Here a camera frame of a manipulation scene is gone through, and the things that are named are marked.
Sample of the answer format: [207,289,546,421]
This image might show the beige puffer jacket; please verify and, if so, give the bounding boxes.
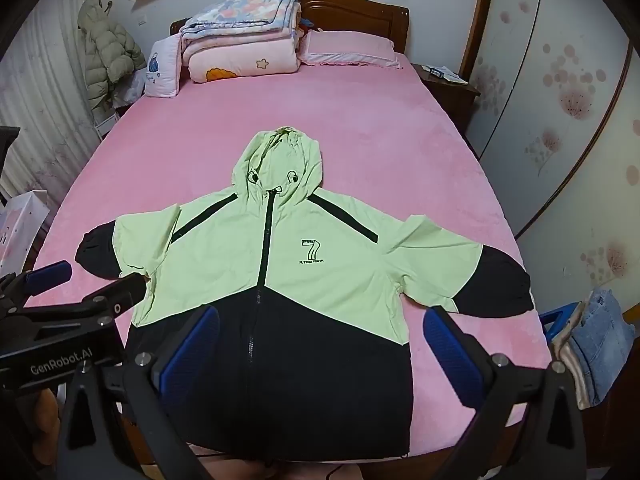
[77,0,148,111]

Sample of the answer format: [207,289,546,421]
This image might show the blue plastic stool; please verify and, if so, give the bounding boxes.
[539,302,583,341]

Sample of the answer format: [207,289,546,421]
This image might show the wooden headboard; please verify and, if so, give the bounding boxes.
[170,1,411,56]

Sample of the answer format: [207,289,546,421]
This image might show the papers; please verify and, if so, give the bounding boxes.
[425,65,466,83]

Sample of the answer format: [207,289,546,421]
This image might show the folded floral quilt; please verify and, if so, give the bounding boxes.
[180,0,302,48]

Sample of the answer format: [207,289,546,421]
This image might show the white cushion with bag print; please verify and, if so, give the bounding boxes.
[144,37,182,98]

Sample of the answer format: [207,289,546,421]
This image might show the pale lavender cloth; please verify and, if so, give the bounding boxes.
[112,70,147,111]

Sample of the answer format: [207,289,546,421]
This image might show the bed with pink sheet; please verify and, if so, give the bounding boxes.
[25,47,556,468]

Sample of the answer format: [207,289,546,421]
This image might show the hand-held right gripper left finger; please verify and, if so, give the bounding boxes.
[52,305,221,480]

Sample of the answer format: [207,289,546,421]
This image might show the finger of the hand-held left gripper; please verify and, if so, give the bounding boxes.
[0,260,74,312]
[10,273,149,334]

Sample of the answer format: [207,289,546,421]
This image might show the blue jeans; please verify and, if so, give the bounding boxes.
[570,287,636,408]

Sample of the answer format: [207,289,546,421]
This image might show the green and black hooded jacket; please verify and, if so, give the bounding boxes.
[75,127,535,463]

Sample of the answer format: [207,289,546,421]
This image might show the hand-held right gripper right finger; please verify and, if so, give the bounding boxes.
[422,305,588,480]

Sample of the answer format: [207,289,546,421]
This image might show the pink pillow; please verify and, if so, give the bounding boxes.
[300,29,405,70]

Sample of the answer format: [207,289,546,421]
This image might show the white chair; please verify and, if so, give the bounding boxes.
[94,109,122,137]

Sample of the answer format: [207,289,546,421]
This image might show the wooden nightstand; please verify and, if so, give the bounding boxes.
[412,62,481,131]

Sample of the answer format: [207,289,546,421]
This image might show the floral print wardrobe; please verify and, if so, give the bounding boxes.
[460,0,640,301]

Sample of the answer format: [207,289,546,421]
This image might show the pale floral curtain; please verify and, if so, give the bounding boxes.
[0,25,108,206]

